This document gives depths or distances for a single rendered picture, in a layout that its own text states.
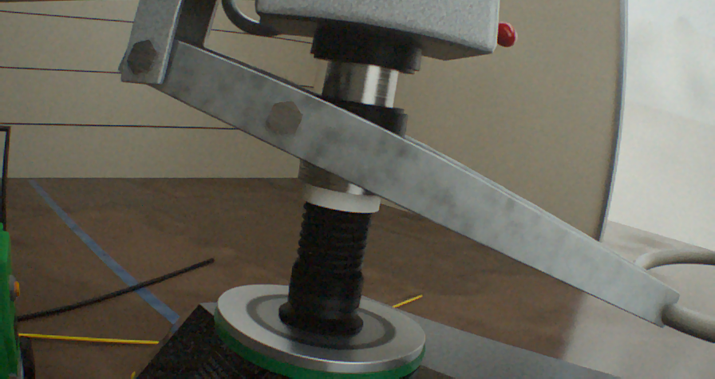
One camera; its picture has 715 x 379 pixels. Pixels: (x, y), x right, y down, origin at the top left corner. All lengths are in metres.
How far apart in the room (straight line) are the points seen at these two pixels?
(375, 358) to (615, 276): 0.27
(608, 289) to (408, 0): 0.36
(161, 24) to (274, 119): 0.15
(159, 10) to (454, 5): 0.26
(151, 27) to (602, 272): 0.51
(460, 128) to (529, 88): 0.90
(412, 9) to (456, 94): 5.57
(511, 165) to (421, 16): 5.27
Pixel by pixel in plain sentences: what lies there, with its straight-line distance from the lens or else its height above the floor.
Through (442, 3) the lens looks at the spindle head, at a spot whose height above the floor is 1.16.
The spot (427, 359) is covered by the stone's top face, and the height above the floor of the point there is 0.83.
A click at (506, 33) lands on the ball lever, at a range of 0.67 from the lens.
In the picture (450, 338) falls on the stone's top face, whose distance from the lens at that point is 0.71.
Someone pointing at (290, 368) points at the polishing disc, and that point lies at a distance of 0.53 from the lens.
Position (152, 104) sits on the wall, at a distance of 5.69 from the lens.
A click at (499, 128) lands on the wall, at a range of 5.80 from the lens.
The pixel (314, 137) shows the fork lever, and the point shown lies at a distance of 0.53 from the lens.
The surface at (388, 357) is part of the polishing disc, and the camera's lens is 0.56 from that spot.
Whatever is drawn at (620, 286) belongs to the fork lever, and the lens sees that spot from 0.64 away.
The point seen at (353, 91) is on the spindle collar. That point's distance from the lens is 0.55.
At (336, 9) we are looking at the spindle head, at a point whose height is 1.14.
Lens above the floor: 1.08
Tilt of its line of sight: 8 degrees down
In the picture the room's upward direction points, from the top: 10 degrees clockwise
